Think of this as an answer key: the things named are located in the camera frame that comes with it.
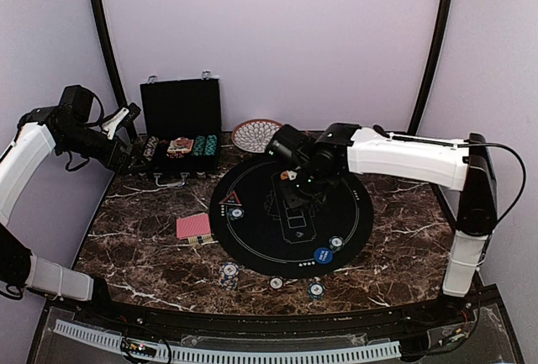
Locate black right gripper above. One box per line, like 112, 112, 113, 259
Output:
278, 166, 333, 211

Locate blue small blind button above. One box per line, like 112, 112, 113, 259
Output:
314, 247, 334, 265

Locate blue green chip stack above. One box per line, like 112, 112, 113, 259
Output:
308, 282, 326, 300

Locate brown white chip stack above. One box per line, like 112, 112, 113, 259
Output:
269, 277, 283, 290

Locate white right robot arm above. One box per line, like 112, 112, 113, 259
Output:
266, 123, 498, 325

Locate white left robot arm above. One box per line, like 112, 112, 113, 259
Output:
1, 104, 140, 327

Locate blue tan chip row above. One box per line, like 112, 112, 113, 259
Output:
142, 136, 159, 167

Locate red dice row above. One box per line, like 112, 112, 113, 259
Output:
166, 152, 185, 159

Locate black poker chip case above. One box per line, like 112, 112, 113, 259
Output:
140, 78, 222, 175

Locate cards in case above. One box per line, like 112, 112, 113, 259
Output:
167, 137, 194, 154

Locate round black poker mat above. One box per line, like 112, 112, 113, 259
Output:
209, 156, 374, 278

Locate patterned ceramic plate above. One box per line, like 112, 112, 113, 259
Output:
231, 119, 282, 154

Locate green chip row left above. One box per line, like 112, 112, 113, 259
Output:
192, 135, 206, 156

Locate green chip row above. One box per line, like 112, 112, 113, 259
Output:
192, 135, 206, 156
203, 135, 219, 156

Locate triangular all in button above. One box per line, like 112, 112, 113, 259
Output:
219, 191, 242, 206

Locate green chip row right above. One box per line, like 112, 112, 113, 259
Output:
203, 135, 219, 156

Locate blue tan chip stack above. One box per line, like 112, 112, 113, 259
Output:
219, 262, 239, 291

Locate red playing card deck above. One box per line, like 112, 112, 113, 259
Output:
176, 214, 211, 240

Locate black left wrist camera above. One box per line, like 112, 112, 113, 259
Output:
59, 85, 94, 123

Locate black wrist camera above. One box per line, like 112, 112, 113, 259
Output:
59, 85, 94, 123
265, 124, 314, 165

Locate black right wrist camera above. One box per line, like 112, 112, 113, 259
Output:
265, 124, 314, 165

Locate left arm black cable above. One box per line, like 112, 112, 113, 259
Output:
62, 91, 110, 171

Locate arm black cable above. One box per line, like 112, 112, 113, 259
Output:
62, 91, 110, 171
373, 124, 527, 226

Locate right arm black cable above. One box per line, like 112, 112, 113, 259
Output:
373, 124, 527, 226

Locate black corner frame post left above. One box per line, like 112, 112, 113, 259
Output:
90, 0, 128, 107

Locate black corner frame post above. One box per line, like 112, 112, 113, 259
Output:
90, 0, 128, 107
407, 0, 452, 135

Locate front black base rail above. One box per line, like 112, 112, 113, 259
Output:
76, 286, 499, 340

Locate white cable tray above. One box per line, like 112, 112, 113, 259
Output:
53, 319, 402, 363

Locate black corner frame post right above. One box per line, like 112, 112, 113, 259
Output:
407, 0, 452, 135

